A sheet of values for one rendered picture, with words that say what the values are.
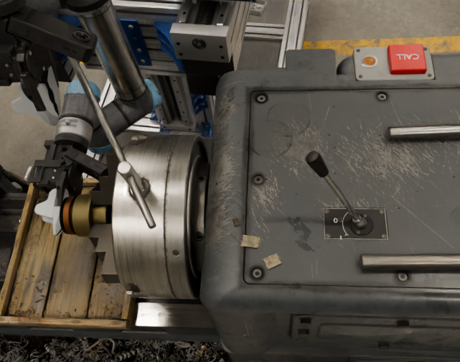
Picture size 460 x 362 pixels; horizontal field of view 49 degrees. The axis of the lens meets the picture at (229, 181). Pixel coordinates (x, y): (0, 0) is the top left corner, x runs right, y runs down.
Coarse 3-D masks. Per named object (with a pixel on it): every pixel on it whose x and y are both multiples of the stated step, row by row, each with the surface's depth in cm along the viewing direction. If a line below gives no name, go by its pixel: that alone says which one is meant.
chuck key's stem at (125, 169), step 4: (120, 164) 76; (124, 164) 76; (128, 164) 76; (120, 168) 76; (124, 168) 76; (128, 168) 76; (132, 168) 76; (120, 172) 76; (124, 172) 76; (128, 172) 76; (132, 172) 77; (136, 172) 79; (124, 176) 76; (128, 176) 77; (136, 176) 79; (136, 180) 79; (140, 180) 81; (128, 184) 80; (140, 184) 81; (140, 188) 83
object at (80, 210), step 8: (64, 200) 98; (72, 200) 98; (80, 200) 97; (88, 200) 96; (64, 208) 97; (72, 208) 96; (80, 208) 96; (88, 208) 95; (96, 208) 97; (104, 208) 97; (64, 216) 96; (72, 216) 96; (80, 216) 96; (88, 216) 95; (96, 216) 96; (104, 216) 96; (64, 224) 97; (72, 224) 96; (80, 224) 96; (88, 224) 95; (64, 232) 98; (72, 232) 98; (80, 232) 97; (88, 232) 97
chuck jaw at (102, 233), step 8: (96, 224) 96; (104, 224) 96; (96, 232) 95; (104, 232) 95; (96, 240) 95; (104, 240) 94; (96, 248) 93; (104, 248) 93; (112, 248) 93; (104, 256) 94; (112, 256) 92; (104, 264) 91; (112, 264) 91; (104, 272) 90; (112, 272) 90; (112, 280) 92; (128, 288) 90; (136, 288) 90
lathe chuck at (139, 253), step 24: (144, 144) 90; (168, 144) 89; (144, 168) 85; (168, 168) 85; (120, 192) 84; (120, 216) 83; (120, 240) 83; (144, 240) 83; (120, 264) 85; (144, 264) 84; (144, 288) 88; (168, 288) 88
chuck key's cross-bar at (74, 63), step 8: (72, 64) 81; (80, 72) 81; (80, 80) 81; (88, 88) 80; (88, 96) 80; (96, 104) 80; (96, 112) 80; (104, 120) 80; (104, 128) 79; (112, 136) 79; (112, 144) 79; (120, 152) 79; (120, 160) 78; (136, 184) 77; (136, 192) 76; (136, 200) 76; (144, 200) 75; (144, 208) 75; (144, 216) 74; (152, 216) 75; (152, 224) 74
